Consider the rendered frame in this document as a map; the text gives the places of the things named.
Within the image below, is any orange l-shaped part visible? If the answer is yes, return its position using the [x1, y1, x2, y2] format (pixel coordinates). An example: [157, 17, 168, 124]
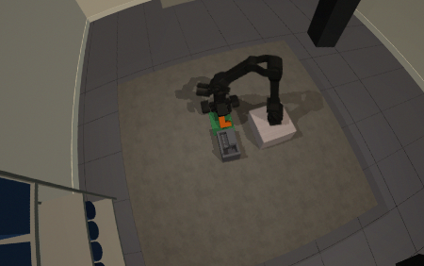
[219, 116, 232, 128]

